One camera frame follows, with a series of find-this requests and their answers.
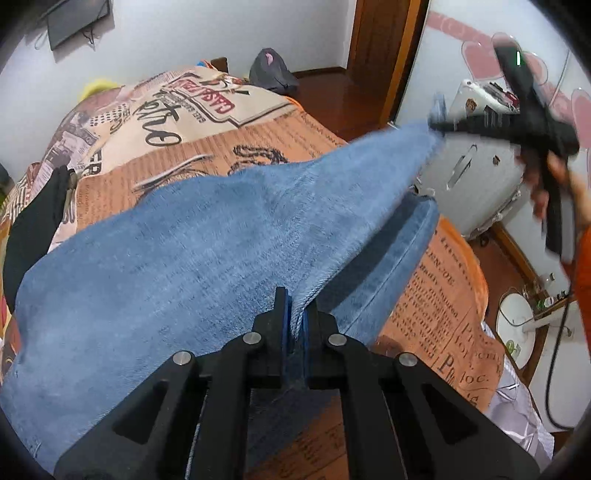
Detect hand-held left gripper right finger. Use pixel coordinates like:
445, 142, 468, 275
301, 305, 541, 480

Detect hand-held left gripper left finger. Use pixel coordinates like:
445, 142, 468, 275
54, 286, 296, 480

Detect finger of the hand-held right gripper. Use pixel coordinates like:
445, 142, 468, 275
428, 93, 511, 138

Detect blue denim pants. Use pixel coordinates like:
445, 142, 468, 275
0, 121, 446, 480

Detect person's right hand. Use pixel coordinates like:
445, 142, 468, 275
516, 152, 591, 223

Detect white suitcase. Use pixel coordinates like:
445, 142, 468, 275
413, 79, 533, 241

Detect white wardrobe door pink hearts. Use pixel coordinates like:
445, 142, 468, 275
392, 0, 591, 430

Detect white fan stand base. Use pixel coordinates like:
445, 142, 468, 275
496, 290, 578, 370

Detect dark grey backpack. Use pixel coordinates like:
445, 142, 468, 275
249, 47, 301, 95

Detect black folded cloth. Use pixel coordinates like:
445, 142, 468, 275
2, 166, 77, 301

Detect yellow soft object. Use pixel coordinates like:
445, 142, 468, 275
78, 79, 123, 103

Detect wooden door frame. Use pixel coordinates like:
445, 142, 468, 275
344, 0, 431, 129

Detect black floor cable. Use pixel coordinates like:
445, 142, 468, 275
544, 299, 579, 431

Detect black wall television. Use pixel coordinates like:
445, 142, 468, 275
46, 0, 112, 51

